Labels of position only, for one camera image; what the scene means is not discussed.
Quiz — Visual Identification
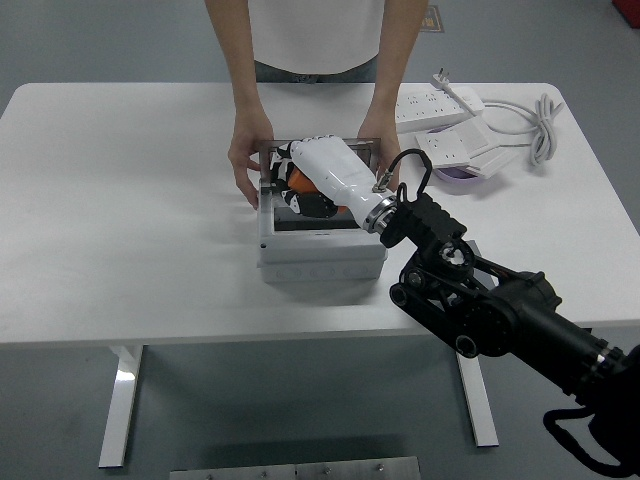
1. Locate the white power cable with plug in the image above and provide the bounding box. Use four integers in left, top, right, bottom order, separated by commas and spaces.
430, 68, 565, 170

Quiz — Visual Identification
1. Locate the white table leg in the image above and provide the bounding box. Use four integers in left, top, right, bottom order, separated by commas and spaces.
452, 332, 500, 448
98, 344, 145, 469

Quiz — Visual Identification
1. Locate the grey metal plate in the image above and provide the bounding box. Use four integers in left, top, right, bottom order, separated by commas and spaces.
169, 455, 421, 480

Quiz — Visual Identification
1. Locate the grey plastic junction box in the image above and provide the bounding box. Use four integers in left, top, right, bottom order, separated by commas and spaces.
256, 184, 389, 286

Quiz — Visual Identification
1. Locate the plain white switch panel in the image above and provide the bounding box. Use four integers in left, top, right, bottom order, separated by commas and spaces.
447, 119, 501, 154
464, 148, 520, 179

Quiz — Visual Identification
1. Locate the smoky transparent box lid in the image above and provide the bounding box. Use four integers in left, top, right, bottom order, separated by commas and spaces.
258, 138, 384, 191

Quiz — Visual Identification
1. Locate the white wall socket panel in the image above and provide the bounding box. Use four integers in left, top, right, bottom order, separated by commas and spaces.
414, 130, 474, 169

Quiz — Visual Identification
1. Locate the brown floor sign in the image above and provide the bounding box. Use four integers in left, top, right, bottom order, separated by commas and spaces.
423, 4, 445, 34

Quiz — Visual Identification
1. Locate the person's left hand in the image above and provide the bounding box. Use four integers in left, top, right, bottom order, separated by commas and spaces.
357, 118, 402, 176

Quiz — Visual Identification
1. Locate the wide white power strip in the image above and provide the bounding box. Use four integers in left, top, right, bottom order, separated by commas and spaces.
394, 88, 474, 135

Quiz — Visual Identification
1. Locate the person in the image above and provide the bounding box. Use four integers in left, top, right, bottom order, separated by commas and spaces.
247, 0, 391, 85

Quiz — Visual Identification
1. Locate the purple round bowl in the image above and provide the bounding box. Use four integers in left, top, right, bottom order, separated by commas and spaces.
432, 167, 484, 187

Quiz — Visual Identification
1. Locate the person's right hand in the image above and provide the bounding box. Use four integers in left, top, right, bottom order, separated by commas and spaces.
227, 113, 276, 211

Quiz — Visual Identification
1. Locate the red crate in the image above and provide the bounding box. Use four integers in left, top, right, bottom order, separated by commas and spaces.
613, 0, 640, 29

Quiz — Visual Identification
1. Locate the orange cylinder battery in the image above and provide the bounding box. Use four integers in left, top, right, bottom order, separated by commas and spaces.
286, 166, 349, 216

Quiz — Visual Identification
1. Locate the narrow white socket bar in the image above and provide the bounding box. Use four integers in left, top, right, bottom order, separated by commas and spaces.
449, 85, 486, 115

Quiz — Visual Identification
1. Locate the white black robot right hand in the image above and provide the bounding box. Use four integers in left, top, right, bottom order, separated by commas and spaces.
269, 133, 390, 226

